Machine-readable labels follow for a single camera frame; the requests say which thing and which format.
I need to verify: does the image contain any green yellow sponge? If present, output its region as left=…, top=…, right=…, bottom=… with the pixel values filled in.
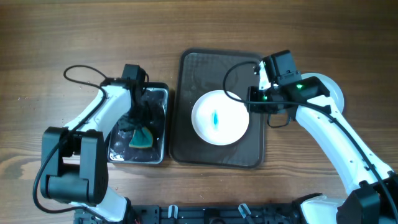
left=129, top=127, right=154, bottom=149

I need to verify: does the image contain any white plate blue stain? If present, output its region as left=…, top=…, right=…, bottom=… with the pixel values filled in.
left=191, top=90, right=249, bottom=146

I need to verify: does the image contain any white plate front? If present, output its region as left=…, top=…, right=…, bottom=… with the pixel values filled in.
left=258, top=60, right=345, bottom=114

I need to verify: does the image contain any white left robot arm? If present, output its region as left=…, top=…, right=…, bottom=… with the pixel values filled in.
left=32, top=78, right=155, bottom=223

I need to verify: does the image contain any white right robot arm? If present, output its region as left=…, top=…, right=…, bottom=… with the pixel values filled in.
left=247, top=73, right=397, bottom=223

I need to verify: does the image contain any black metal water tray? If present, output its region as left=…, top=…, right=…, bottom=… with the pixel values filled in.
left=108, top=83, right=169, bottom=165

